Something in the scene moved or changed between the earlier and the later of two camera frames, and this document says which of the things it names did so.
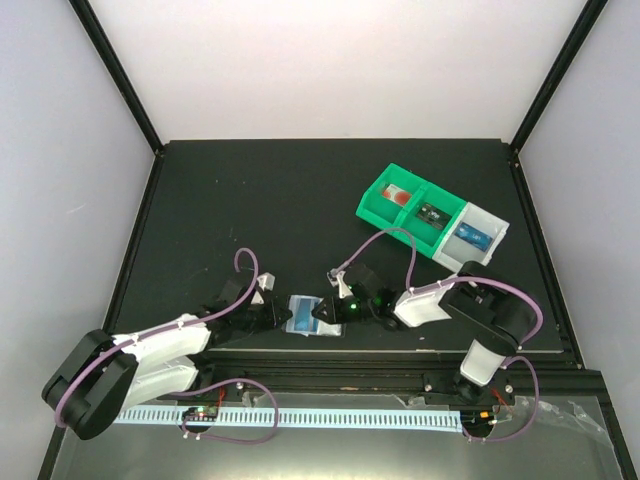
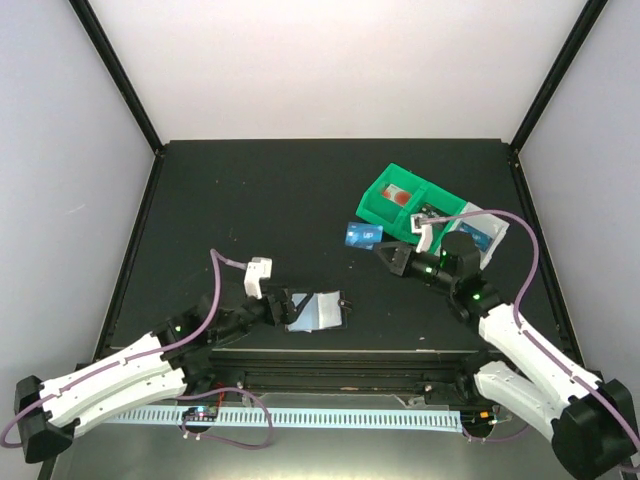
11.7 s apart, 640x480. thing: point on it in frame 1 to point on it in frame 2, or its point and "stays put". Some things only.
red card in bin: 396,195 stays put
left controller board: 201,413 stays put
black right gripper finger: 328,310 to 400,257
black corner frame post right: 580,31 stays put
